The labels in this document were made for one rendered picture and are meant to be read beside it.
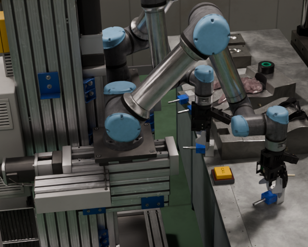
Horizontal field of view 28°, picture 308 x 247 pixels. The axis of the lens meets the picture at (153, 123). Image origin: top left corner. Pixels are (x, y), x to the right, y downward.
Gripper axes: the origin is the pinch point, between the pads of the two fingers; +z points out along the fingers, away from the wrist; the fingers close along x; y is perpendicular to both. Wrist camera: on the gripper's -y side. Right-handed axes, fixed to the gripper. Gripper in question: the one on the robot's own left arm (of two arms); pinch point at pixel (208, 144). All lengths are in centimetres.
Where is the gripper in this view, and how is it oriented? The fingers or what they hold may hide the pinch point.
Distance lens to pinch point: 260.2
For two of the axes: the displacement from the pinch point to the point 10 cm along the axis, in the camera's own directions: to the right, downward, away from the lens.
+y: -10.0, -0.1, 0.8
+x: -0.7, 5.1, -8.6
